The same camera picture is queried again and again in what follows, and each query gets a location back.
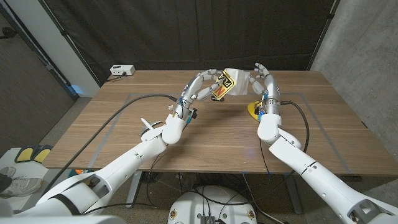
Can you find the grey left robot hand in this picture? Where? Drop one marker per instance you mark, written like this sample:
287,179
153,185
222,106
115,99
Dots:
191,90

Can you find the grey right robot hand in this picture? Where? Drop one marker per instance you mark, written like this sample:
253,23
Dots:
271,88

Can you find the yellow new driver bumper sticker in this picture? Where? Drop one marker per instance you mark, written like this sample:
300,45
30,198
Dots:
230,82

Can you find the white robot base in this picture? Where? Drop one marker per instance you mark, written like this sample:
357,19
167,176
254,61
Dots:
214,205

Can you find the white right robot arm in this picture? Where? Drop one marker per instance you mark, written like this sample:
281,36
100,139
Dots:
311,177

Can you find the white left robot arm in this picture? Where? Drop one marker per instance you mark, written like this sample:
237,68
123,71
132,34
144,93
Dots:
124,165

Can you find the yellow toy banana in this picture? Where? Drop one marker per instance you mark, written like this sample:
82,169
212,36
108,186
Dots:
252,109

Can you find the white toy plane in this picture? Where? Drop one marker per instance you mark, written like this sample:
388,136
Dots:
146,124

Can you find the black backdrop curtain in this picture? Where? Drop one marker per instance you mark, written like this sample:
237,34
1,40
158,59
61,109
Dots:
248,31

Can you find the white power outlet box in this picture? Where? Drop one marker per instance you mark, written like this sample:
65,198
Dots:
122,70

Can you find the black backdrop stand pole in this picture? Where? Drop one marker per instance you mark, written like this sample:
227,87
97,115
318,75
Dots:
325,31
71,43

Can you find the grey table leg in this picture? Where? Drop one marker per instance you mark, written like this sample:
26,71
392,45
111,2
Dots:
134,189
295,199

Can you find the yellow foot pedal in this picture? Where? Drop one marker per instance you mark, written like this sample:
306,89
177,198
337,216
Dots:
24,154
43,154

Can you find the white sneaker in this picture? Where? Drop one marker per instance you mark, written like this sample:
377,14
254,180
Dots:
25,186
7,171

